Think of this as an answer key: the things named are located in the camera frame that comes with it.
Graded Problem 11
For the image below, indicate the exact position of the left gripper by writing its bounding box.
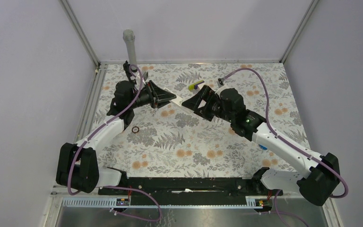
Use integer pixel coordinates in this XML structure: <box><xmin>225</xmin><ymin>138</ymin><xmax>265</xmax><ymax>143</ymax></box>
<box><xmin>128</xmin><ymin>80</ymin><xmax>176</xmax><ymax>109</ymax></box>

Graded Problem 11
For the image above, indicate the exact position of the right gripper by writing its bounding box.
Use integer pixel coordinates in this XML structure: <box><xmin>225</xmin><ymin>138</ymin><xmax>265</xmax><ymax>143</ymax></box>
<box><xmin>181</xmin><ymin>85</ymin><xmax>234</xmax><ymax>123</ymax></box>

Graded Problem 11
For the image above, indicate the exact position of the white remote control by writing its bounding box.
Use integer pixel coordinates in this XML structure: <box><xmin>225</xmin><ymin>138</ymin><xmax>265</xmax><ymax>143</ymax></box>
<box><xmin>164</xmin><ymin>87</ymin><xmax>193</xmax><ymax>114</ymax></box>

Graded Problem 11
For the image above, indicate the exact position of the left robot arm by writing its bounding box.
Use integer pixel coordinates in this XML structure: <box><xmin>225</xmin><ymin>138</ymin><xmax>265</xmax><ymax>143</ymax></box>
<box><xmin>56</xmin><ymin>80</ymin><xmax>182</xmax><ymax>194</ymax></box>

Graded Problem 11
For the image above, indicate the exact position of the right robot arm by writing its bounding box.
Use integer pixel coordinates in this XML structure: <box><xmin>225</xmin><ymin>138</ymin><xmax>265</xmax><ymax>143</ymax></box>
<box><xmin>182</xmin><ymin>86</ymin><xmax>341</xmax><ymax>206</ymax></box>

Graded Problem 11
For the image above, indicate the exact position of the floral patterned mat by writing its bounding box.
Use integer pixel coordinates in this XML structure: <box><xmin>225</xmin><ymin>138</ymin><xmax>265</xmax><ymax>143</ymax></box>
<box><xmin>97</xmin><ymin>63</ymin><xmax>309</xmax><ymax>177</ymax></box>

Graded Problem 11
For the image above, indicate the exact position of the grey microphone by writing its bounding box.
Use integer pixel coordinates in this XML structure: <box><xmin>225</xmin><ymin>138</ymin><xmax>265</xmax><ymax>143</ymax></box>
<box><xmin>123</xmin><ymin>29</ymin><xmax>137</xmax><ymax>65</ymax></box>

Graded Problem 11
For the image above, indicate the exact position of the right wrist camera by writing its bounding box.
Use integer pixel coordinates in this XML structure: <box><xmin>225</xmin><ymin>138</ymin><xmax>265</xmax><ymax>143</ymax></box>
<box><xmin>217</xmin><ymin>78</ymin><xmax>225</xmax><ymax>87</ymax></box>

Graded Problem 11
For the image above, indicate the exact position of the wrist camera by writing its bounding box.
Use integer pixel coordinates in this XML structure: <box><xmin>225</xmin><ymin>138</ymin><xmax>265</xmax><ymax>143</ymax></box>
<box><xmin>142</xmin><ymin>71</ymin><xmax>148</xmax><ymax>81</ymax></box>
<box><xmin>217</xmin><ymin>78</ymin><xmax>225</xmax><ymax>87</ymax></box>

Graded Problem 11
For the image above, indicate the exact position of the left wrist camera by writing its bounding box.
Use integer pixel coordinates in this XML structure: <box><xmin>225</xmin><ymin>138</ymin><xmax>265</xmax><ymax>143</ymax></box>
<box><xmin>142</xmin><ymin>71</ymin><xmax>148</xmax><ymax>81</ymax></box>

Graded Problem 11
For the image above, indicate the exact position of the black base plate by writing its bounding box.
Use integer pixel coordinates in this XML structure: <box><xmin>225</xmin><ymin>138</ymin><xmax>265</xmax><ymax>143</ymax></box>
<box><xmin>98</xmin><ymin>177</ymin><xmax>277</xmax><ymax>201</ymax></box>

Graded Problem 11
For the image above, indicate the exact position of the white slotted cable duct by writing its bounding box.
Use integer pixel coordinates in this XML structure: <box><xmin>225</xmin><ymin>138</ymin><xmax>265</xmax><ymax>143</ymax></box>
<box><xmin>62</xmin><ymin>194</ymin><xmax>272</xmax><ymax>210</ymax></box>

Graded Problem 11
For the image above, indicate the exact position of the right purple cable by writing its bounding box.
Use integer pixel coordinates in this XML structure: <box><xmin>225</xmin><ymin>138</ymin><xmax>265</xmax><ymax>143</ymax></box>
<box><xmin>220</xmin><ymin>67</ymin><xmax>349</xmax><ymax>227</ymax></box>

